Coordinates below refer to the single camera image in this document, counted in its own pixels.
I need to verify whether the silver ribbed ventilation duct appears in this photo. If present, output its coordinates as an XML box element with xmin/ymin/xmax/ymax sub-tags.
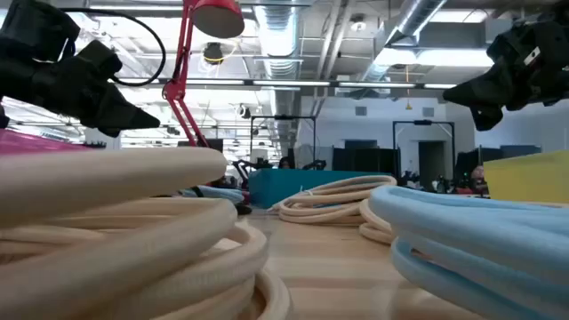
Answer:
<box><xmin>253</xmin><ymin>4</ymin><xmax>304</xmax><ymax>148</ymax></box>

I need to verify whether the white table lamp shade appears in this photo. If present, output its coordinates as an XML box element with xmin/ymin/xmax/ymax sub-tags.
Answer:
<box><xmin>248</xmin><ymin>148</ymin><xmax>269</xmax><ymax>166</ymax></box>

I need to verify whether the blue plastic bin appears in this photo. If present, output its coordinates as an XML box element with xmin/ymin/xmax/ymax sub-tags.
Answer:
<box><xmin>248</xmin><ymin>168</ymin><xmax>388</xmax><ymax>210</ymax></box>

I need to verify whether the silver smooth ventilation duct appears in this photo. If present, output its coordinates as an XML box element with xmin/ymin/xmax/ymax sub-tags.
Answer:
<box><xmin>359</xmin><ymin>0</ymin><xmax>448</xmax><ymax>85</ymax></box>

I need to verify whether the black metal frame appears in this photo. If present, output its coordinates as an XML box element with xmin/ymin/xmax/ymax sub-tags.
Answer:
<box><xmin>392</xmin><ymin>118</ymin><xmax>457</xmax><ymax>188</ymax></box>
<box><xmin>250</xmin><ymin>114</ymin><xmax>317</xmax><ymax>172</ymax></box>

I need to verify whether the red desk lamp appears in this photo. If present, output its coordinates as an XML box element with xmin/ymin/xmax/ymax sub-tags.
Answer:
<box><xmin>162</xmin><ymin>0</ymin><xmax>245</xmax><ymax>148</ymax></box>

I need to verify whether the yellow hanging pendant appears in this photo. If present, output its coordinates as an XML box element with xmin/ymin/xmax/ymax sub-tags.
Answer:
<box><xmin>404</xmin><ymin>65</ymin><xmax>413</xmax><ymax>111</ymax></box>

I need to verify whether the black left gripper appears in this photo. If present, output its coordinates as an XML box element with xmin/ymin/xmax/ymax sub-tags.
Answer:
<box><xmin>0</xmin><ymin>38</ymin><xmax>161</xmax><ymax>138</ymax></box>

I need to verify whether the bright ceiling light panel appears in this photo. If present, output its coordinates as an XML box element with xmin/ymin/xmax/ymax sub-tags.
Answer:
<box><xmin>375</xmin><ymin>46</ymin><xmax>494</xmax><ymax>68</ymax></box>

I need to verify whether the yellow translucent plastic bin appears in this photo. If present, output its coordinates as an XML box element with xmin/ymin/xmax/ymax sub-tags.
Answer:
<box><xmin>483</xmin><ymin>149</ymin><xmax>569</xmax><ymax>205</ymax></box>

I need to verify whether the light blue HDMI cable coil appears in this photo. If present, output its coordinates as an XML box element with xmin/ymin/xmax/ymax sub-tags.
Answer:
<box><xmin>367</xmin><ymin>185</ymin><xmax>569</xmax><ymax>320</ymax></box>
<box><xmin>180</xmin><ymin>185</ymin><xmax>245</xmax><ymax>205</ymax></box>

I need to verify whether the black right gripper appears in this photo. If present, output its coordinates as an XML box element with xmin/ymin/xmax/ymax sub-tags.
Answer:
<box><xmin>443</xmin><ymin>11</ymin><xmax>569</xmax><ymax>132</ymax></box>

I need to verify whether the black room partition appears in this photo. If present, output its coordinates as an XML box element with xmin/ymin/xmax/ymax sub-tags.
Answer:
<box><xmin>332</xmin><ymin>146</ymin><xmax>401</xmax><ymax>175</ymax></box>

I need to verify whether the red translucent plastic bin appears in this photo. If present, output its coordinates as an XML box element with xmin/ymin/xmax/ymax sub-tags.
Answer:
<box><xmin>0</xmin><ymin>128</ymin><xmax>92</xmax><ymax>156</ymax></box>

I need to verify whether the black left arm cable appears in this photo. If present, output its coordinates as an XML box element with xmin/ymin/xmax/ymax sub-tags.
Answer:
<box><xmin>61</xmin><ymin>6</ymin><xmax>168</xmax><ymax>88</ymax></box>

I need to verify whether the black ceiling device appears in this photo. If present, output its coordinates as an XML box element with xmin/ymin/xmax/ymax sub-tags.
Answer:
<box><xmin>203</xmin><ymin>41</ymin><xmax>225</xmax><ymax>66</ymax></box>

